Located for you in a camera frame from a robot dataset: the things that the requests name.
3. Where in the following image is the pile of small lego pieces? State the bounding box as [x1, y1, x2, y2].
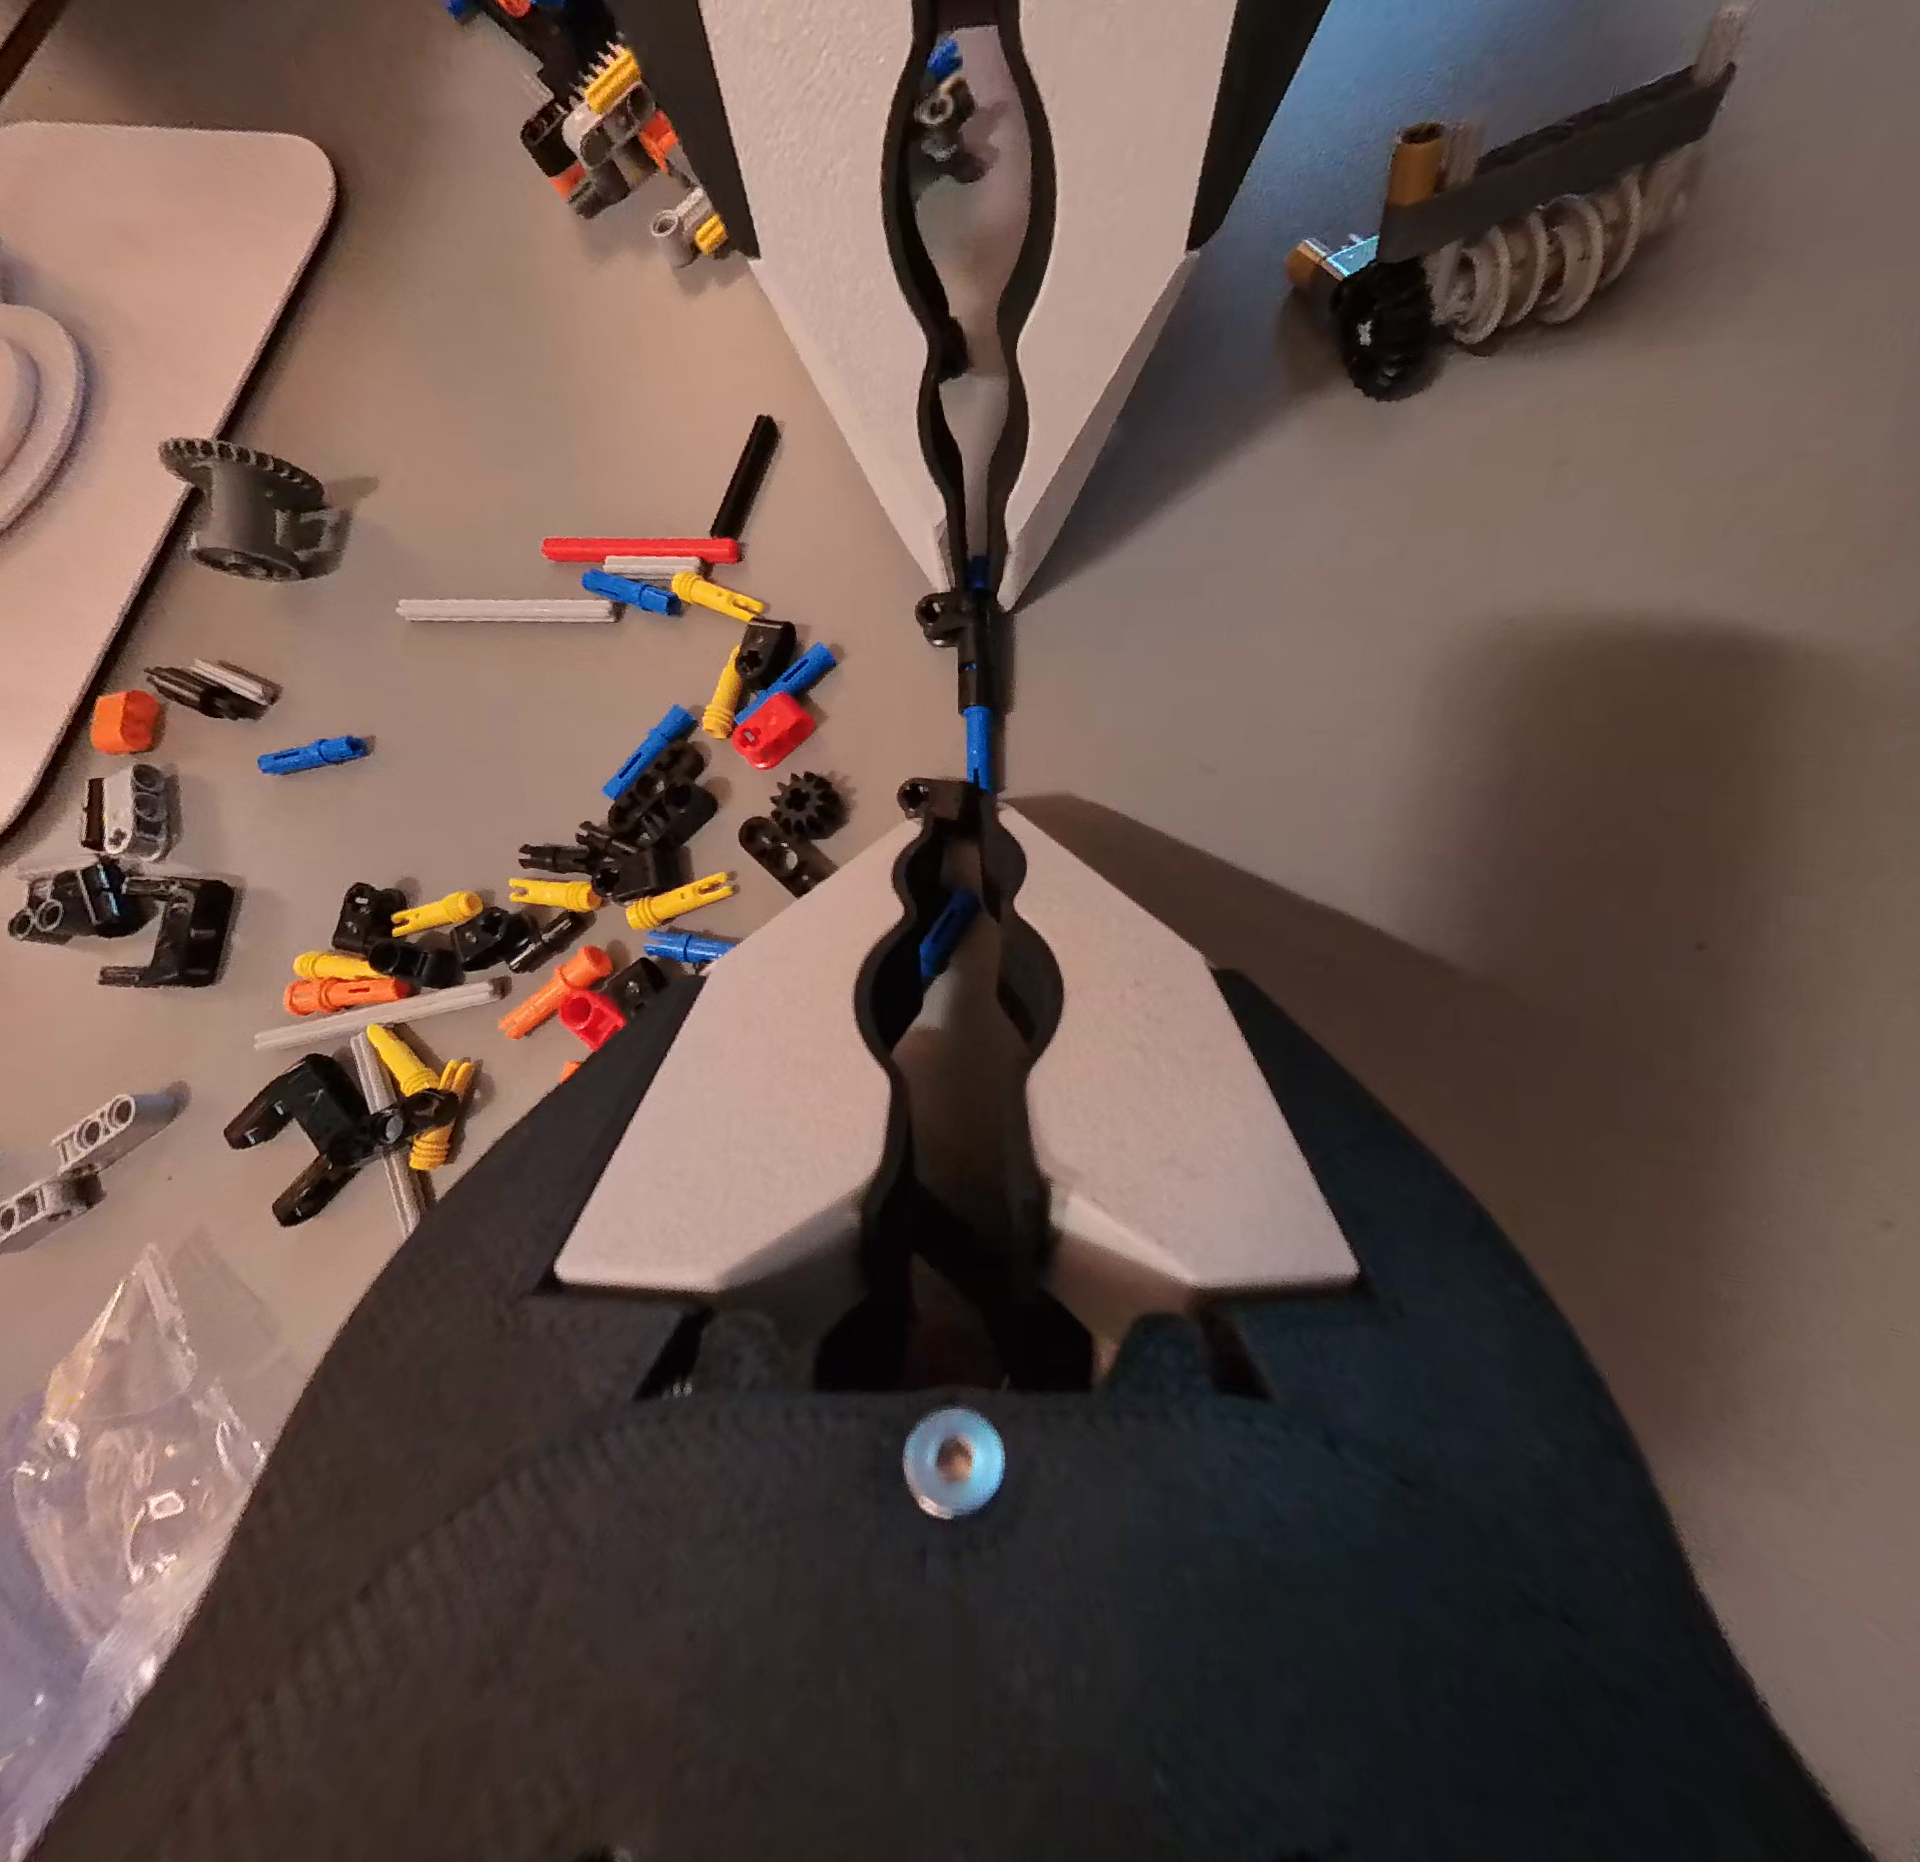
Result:
[253, 617, 857, 1233]

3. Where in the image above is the light grey lego liftarm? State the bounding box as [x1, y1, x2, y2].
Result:
[0, 1156, 107, 1255]
[54, 1087, 189, 1158]

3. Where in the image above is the lego beam with white gears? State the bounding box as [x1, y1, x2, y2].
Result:
[1287, 0, 1755, 401]

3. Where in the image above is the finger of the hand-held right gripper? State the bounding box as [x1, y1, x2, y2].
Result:
[686, 0, 979, 581]
[992, 0, 1255, 610]

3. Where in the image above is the multicolour lego chassis assembly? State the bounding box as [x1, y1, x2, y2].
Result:
[442, 0, 738, 265]

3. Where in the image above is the black grey lego connector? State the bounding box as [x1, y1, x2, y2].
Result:
[146, 658, 282, 722]

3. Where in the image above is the black lego axle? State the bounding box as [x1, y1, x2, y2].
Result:
[708, 414, 784, 544]

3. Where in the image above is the dark grey lego differential gear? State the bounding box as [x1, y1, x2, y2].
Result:
[158, 438, 347, 581]

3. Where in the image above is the blue black lego axle assembly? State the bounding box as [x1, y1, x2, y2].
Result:
[899, 550, 1005, 987]

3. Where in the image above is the empty clear plastic bag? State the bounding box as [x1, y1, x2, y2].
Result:
[0, 1239, 295, 1757]

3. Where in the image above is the grey lego connector block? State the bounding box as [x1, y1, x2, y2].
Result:
[78, 763, 181, 856]

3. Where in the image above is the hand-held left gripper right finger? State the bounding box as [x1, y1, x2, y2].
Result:
[983, 794, 1360, 1294]

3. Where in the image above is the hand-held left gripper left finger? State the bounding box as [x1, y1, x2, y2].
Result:
[554, 825, 963, 1301]

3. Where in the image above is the black lego pin connector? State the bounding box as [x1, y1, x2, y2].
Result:
[7, 861, 129, 941]

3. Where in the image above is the black lego bracket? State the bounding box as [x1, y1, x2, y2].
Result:
[226, 1054, 397, 1231]
[103, 876, 240, 988]

